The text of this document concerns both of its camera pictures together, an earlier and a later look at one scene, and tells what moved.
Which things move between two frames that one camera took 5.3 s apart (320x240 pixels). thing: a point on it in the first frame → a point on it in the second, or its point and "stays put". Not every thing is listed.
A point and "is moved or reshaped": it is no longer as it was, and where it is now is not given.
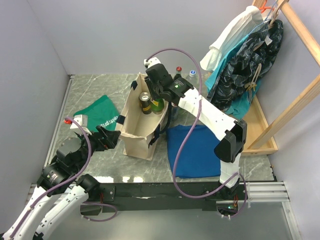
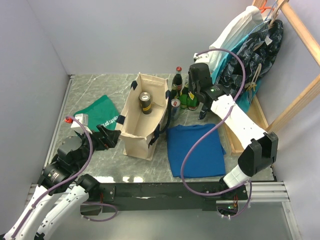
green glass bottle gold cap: (157, 106) is moved or reshaped
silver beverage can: (145, 98) stays put
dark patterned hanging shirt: (249, 62) stays put
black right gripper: (154, 95) → (190, 80)
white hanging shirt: (237, 30) stays put
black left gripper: (105, 139) stays put
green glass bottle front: (174, 112) is moved or reshaped
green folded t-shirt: (101, 112) stays put
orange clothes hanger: (264, 8) stays put
